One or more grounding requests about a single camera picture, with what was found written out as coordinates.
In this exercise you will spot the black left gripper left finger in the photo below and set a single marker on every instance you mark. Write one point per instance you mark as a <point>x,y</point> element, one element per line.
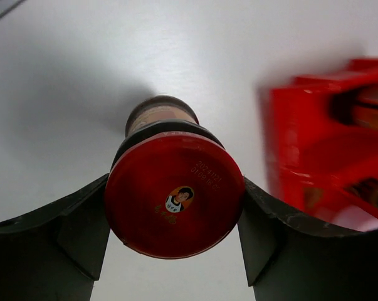
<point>55,252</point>

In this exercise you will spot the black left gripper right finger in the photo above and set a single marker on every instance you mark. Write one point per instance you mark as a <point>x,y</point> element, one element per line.
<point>289,255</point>

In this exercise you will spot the red-cap brown spice jar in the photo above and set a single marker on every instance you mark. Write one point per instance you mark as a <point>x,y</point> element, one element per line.
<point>173,190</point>

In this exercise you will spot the red three-compartment plastic tray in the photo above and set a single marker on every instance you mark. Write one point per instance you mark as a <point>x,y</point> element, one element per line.
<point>315,151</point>

